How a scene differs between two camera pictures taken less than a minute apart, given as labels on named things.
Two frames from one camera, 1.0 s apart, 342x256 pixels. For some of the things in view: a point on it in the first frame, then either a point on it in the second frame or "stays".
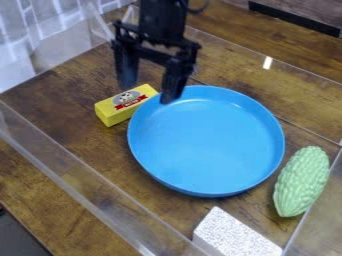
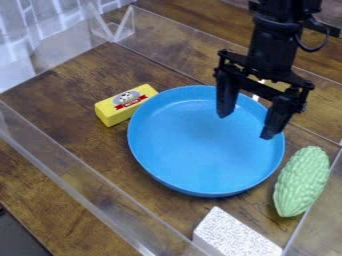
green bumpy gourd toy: (302, 182) stays
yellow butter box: (117, 108) stays
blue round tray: (213, 145) stays
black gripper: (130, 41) → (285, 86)
